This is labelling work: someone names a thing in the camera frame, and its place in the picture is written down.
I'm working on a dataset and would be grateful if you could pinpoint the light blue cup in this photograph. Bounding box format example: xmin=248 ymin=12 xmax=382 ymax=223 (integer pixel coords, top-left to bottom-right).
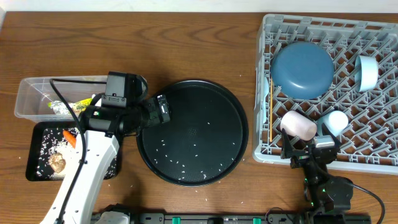
xmin=317 ymin=111 xmax=348 ymax=137

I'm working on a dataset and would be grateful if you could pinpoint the white plastic knife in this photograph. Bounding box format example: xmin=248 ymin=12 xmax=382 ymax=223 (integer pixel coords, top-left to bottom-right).
xmin=262 ymin=78 xmax=269 ymax=124

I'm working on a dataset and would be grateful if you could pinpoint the dark blue plate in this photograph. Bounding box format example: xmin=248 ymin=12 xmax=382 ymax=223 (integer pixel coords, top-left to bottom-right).
xmin=270 ymin=42 xmax=335 ymax=100

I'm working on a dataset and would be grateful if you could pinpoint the light blue rice bowl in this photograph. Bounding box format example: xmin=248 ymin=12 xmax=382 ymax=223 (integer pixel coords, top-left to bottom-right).
xmin=354 ymin=55 xmax=378 ymax=92

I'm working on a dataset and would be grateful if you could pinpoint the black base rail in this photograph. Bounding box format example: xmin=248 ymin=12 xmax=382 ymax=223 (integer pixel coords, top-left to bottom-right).
xmin=93 ymin=212 xmax=372 ymax=224

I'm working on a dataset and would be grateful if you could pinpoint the orange carrot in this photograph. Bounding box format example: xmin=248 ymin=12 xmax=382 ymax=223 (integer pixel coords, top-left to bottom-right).
xmin=63 ymin=131 xmax=76 ymax=148

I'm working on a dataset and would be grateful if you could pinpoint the pink cup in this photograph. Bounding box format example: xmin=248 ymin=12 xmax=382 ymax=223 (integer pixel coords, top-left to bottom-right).
xmin=280 ymin=111 xmax=317 ymax=141

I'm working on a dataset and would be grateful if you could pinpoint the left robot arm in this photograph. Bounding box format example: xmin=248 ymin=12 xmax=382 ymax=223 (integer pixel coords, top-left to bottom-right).
xmin=42 ymin=72 xmax=170 ymax=223

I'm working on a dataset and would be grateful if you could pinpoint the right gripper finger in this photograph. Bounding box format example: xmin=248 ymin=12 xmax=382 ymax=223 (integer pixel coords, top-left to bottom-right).
xmin=321 ymin=123 xmax=335 ymax=138
xmin=280 ymin=129 xmax=294 ymax=159

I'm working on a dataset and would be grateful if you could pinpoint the green snack wrapper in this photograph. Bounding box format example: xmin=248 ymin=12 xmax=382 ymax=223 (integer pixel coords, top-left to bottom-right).
xmin=47 ymin=98 xmax=92 ymax=116

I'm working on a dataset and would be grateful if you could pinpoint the grey dishwasher rack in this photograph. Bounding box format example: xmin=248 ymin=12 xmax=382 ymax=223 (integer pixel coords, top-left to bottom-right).
xmin=252 ymin=14 xmax=397 ymax=175

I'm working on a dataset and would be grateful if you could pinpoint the spilled white rice pile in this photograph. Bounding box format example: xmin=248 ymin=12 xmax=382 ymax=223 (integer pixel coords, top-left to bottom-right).
xmin=34 ymin=126 xmax=118 ymax=181

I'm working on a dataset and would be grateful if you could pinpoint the clear plastic bin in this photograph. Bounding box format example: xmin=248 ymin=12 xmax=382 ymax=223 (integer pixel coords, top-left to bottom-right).
xmin=14 ymin=76 xmax=108 ymax=123

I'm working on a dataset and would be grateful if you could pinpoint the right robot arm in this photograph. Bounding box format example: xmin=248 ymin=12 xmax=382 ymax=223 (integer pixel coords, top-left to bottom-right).
xmin=280 ymin=124 xmax=353 ymax=223

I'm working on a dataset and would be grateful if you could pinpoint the wooden chopstick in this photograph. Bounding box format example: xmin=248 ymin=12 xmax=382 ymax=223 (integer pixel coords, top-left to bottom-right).
xmin=269 ymin=77 xmax=274 ymax=144

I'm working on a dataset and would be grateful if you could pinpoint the round black serving tray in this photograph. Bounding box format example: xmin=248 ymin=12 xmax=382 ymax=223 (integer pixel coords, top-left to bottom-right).
xmin=137 ymin=80 xmax=249 ymax=187

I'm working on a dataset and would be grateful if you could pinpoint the black rectangular tray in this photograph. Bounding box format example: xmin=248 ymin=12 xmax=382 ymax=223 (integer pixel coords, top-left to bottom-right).
xmin=25 ymin=120 xmax=123 ymax=182

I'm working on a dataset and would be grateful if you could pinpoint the dried brown mushroom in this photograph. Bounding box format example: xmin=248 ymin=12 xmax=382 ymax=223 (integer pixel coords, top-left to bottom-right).
xmin=48 ymin=152 xmax=66 ymax=174

